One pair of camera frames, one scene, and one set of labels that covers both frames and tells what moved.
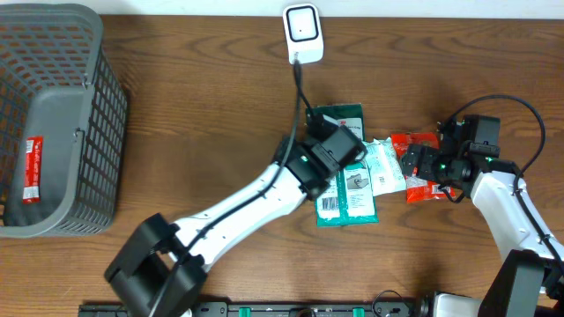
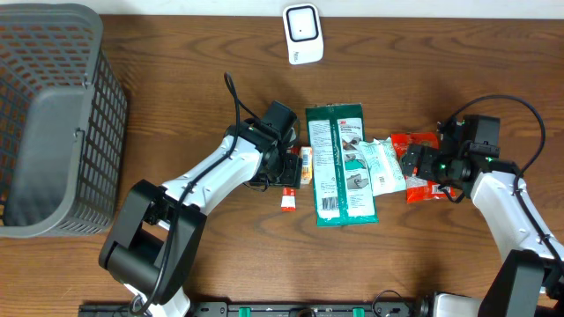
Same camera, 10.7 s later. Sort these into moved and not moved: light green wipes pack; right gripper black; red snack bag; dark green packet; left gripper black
Moved: left gripper black
Not moved: right gripper black; dark green packet; red snack bag; light green wipes pack
